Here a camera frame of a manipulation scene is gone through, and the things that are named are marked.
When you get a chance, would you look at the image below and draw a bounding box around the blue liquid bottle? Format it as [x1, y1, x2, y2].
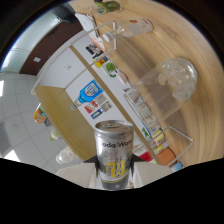
[70, 79, 105, 111]

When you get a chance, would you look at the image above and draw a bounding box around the black chair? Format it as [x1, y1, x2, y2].
[49, 4, 78, 24]

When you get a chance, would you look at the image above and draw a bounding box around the clear glass with ice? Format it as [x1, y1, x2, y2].
[125, 57, 198, 127]

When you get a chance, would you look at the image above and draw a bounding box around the white wooden two-tier rack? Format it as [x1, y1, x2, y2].
[31, 19, 195, 165]

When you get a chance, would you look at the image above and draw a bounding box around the brown door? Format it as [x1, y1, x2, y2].
[18, 20, 84, 76]

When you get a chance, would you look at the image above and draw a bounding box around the silver black soda water can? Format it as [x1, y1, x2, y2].
[93, 119, 135, 192]

